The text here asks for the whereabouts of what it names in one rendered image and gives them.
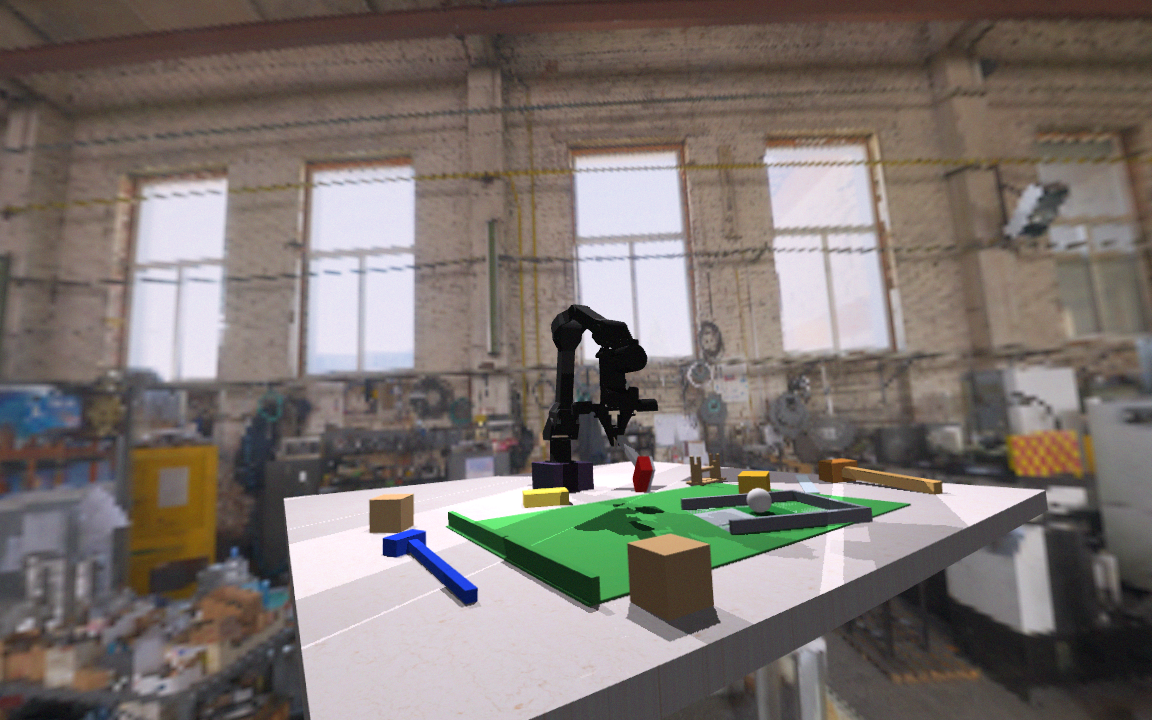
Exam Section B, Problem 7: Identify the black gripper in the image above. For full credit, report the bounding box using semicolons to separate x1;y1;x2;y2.
571;376;658;447

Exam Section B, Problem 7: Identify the white ball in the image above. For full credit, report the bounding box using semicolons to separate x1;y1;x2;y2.
746;488;772;511

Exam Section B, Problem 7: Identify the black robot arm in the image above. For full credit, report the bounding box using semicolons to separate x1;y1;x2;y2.
541;304;647;463

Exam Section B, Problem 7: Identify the green putting mat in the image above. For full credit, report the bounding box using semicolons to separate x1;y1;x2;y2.
446;482;855;607

